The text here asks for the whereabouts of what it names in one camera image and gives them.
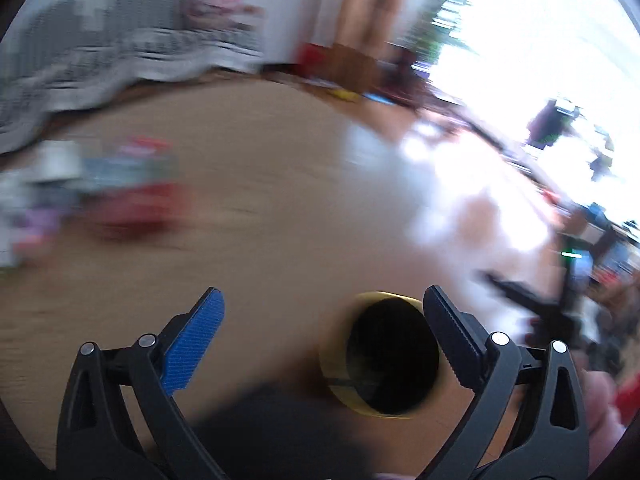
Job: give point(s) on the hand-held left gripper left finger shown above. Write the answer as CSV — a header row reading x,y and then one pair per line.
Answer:
x,y
192,342

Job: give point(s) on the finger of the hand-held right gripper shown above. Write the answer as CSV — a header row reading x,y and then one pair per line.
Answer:
x,y
515,292

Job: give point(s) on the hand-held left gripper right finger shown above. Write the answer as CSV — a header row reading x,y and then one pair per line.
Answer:
x,y
452,340

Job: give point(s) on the yellow cup with dark interior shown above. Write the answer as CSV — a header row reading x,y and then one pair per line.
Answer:
x,y
390,355

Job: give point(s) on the red snack packet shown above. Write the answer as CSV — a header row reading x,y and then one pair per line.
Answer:
x,y
140,205

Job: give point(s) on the crushed clear plastic bottle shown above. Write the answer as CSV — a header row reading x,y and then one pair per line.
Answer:
x,y
125,170

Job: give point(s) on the person's right hand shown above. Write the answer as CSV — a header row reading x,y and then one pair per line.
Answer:
x,y
602,410

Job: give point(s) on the red cloth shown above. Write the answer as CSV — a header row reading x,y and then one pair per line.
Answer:
x,y
629,402

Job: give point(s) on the dark purple object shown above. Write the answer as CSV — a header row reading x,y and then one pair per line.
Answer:
x,y
549,125

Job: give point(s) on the purple wrapper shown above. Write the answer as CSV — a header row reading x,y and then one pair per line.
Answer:
x,y
42,222

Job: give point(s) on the crumpled white tissue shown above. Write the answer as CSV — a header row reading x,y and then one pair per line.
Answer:
x,y
56,160

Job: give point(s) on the checkered sofa blanket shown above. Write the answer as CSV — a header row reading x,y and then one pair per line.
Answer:
x,y
100,70

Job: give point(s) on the brown curtain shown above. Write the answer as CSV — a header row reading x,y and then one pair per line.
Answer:
x,y
372,0

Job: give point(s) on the checkered cushion wooden sofa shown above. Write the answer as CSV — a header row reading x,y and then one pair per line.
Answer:
x,y
145,10

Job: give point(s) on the pink clothes pile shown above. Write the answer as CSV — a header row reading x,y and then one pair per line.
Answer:
x,y
217,0

